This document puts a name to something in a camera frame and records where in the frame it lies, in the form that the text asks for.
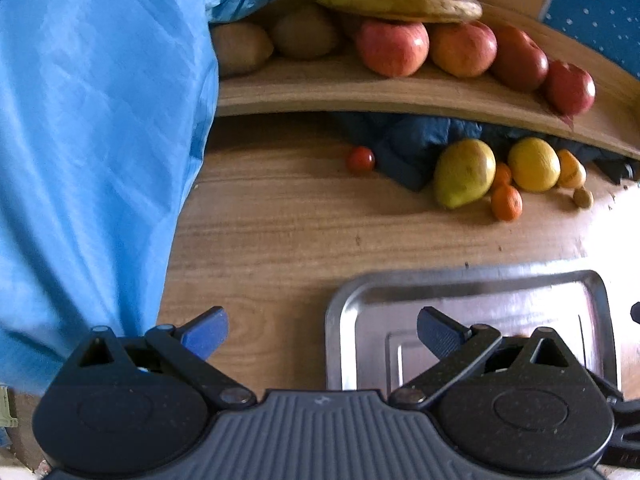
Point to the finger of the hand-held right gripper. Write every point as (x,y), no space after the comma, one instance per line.
(636,313)

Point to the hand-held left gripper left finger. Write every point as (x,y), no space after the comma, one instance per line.
(207,334)

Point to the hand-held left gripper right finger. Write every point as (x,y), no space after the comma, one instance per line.
(440,332)

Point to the yellow lemon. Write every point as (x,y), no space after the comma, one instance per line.
(534,164)

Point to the metal tray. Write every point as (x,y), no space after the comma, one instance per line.
(525,305)

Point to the brown walnut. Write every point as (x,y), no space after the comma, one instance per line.
(583,197)

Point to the small orange tangerine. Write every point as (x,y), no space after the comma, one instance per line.
(506,203)
(502,175)

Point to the striped yellow pepino melon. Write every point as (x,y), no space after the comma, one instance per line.
(572,170)

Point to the red cherry tomato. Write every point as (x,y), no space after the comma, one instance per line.
(361,160)

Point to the dark blue cloth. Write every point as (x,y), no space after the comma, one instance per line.
(410,145)

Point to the light blue fabric sheet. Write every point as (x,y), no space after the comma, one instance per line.
(90,160)

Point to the small dark red apple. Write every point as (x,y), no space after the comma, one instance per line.
(570,87)

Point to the wooden shelf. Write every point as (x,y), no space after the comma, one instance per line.
(350,92)

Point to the large dark red apple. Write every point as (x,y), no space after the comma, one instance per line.
(520,60)

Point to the orange-red apple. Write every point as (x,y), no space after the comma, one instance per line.
(462,50)

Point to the brown kiwi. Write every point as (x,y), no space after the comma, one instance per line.
(306,34)
(240,50)

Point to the pink-red striped apple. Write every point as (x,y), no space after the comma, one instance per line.
(392,47)

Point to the blue white-dotted cloth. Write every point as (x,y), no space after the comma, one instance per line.
(595,5)

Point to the ripe yellow banana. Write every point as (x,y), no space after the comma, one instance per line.
(400,7)

